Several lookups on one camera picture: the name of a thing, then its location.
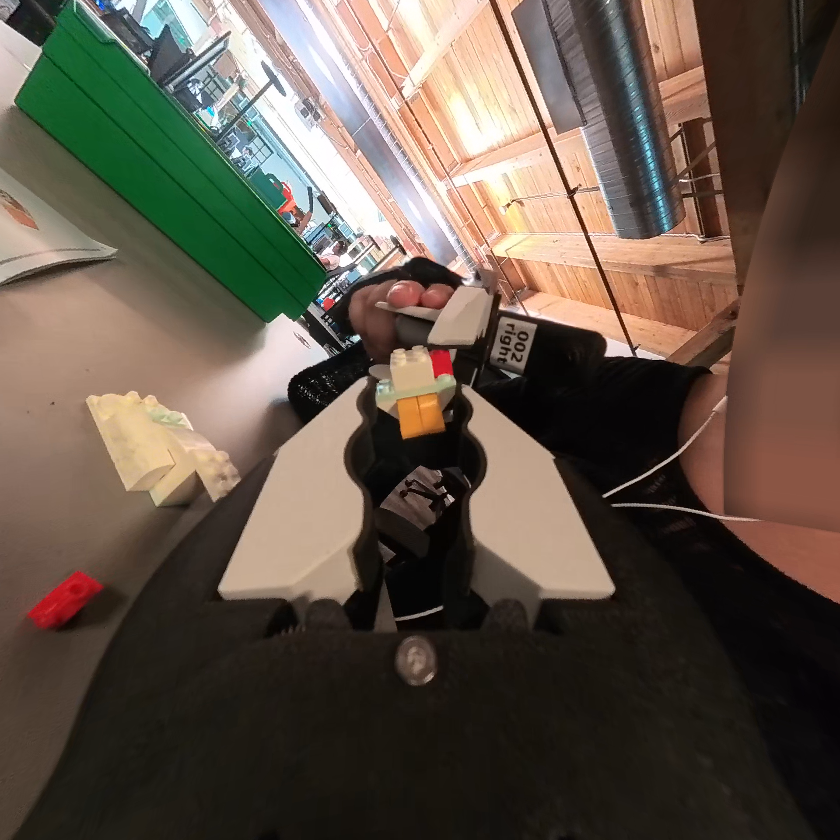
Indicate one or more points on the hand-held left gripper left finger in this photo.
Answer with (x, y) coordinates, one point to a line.
(295, 518)

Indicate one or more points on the silver ventilation duct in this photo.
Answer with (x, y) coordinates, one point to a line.
(623, 118)

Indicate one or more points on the green plastic bin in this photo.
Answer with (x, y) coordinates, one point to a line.
(170, 170)

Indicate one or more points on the white chicken lego assembly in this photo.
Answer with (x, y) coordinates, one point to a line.
(417, 394)

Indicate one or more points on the person's black clothing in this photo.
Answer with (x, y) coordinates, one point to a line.
(656, 420)

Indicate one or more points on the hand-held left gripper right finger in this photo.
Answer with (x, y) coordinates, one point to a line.
(538, 525)

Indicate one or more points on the black ceiling panel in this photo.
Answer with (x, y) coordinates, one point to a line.
(548, 59)

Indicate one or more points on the person's right hand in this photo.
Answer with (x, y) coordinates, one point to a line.
(371, 321)

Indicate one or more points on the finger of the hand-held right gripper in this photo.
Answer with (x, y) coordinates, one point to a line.
(413, 310)
(463, 318)

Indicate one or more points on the lego instruction booklet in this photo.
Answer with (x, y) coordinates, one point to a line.
(39, 243)

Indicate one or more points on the black office chair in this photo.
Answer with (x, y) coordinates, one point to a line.
(420, 499)

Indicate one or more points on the white sloped lego assembly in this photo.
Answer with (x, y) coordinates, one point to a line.
(157, 453)

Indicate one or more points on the red lego plate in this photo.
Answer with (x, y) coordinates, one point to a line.
(65, 600)

